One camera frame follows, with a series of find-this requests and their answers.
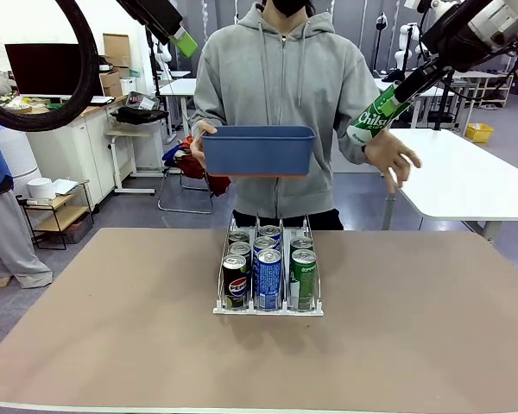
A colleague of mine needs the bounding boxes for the green Chilsung cider can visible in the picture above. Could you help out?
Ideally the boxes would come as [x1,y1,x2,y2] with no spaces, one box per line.
[290,248,319,311]
[346,84,402,146]
[289,235,315,254]

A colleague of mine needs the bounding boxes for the large white table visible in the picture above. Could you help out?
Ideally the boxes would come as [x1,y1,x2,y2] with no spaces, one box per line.
[382,128,518,242]

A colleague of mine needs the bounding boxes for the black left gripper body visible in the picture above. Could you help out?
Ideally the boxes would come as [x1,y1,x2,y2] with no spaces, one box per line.
[116,0,155,22]

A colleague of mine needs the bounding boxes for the black bag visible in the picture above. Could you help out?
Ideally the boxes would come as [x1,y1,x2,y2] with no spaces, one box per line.
[111,105,169,125]

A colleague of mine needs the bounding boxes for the white air purifier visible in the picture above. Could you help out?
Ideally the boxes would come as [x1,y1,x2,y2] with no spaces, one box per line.
[0,127,40,179]

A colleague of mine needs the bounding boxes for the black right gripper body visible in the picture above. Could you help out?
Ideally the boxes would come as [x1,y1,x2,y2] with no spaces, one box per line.
[419,10,491,73]

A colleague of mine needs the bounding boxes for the person's left forearm grey sleeve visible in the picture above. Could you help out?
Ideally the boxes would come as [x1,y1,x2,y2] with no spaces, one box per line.
[336,85,383,166]

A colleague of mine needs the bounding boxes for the blue plastic basket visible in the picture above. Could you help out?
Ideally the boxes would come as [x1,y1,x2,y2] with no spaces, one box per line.
[200,124,317,178]

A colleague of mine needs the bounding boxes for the yellow plastic bin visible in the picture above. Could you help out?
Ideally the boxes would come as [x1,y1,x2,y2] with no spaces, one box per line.
[464,122,496,143]

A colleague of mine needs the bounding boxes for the tall flat cardboard box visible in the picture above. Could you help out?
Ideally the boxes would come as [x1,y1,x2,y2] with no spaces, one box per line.
[102,33,131,69]

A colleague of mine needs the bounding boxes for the white paper sheet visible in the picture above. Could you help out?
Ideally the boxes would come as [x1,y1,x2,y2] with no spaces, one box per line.
[51,179,79,196]

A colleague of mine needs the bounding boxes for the black trousers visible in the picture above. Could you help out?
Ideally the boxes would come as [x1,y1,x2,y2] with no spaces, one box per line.
[232,208,344,232]

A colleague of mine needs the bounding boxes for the person's left hand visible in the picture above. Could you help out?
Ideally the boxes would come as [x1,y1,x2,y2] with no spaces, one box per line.
[364,131,423,190]

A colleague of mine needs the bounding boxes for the black face mask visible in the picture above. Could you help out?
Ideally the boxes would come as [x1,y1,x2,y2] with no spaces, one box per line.
[270,0,307,18]

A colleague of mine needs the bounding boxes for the black corrugated cable hose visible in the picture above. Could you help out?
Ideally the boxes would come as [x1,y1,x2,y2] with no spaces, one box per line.
[0,0,101,133]

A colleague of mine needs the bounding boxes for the person's right hand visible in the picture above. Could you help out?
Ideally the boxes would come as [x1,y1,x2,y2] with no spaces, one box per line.
[189,119,219,172]

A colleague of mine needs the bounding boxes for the blue cloth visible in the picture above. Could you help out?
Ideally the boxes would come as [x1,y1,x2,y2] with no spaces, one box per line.
[161,144,185,167]

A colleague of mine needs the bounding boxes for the white background desk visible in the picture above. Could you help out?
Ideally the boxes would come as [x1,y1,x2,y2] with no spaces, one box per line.
[377,77,457,130]

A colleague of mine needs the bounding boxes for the white desk with thin legs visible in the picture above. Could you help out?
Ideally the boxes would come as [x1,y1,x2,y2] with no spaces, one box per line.
[157,77,199,143]

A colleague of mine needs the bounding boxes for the white wire can dispenser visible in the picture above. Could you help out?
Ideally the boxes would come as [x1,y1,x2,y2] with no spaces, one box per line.
[212,210,327,317]

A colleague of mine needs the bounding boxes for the red cloth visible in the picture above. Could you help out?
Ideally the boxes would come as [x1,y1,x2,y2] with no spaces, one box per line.
[172,137,233,198]

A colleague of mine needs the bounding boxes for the white cabinet with wood top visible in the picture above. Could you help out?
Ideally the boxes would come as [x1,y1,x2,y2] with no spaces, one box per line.
[2,95,129,212]

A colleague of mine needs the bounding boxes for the person in grey hoodie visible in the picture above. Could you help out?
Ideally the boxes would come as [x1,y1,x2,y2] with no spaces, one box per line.
[190,3,383,215]

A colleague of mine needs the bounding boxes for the chrome sled chair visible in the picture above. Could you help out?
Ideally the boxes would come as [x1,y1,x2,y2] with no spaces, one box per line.
[157,148,232,216]

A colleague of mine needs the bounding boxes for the person's right forearm grey sleeve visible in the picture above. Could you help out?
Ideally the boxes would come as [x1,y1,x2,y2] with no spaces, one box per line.
[190,85,219,130]

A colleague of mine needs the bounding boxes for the black stand pole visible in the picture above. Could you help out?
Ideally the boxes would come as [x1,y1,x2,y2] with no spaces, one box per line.
[433,71,455,131]

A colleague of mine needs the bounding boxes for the bystander in blue apron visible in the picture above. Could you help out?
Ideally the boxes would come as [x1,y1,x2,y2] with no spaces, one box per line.
[0,51,54,289]

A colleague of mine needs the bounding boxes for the white paper roll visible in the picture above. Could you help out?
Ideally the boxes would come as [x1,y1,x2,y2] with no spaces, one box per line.
[25,177,56,200]

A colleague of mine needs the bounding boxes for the small cardboard box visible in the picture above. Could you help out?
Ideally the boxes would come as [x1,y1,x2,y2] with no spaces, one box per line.
[98,68,124,97]

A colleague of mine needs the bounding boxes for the white side table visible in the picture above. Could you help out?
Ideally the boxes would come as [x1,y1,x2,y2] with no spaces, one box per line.
[105,118,165,196]

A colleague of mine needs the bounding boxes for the metal tray of packets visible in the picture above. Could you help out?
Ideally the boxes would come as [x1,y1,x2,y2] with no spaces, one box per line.
[124,90,161,111]

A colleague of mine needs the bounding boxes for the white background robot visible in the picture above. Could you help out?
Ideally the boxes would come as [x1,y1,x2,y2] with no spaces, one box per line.
[148,38,174,81]

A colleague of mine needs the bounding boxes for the black computer monitor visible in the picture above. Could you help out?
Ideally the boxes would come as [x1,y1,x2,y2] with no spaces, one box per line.
[4,42,84,98]

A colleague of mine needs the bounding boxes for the black frame wooden shelf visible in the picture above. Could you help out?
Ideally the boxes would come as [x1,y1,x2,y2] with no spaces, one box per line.
[19,180,95,251]

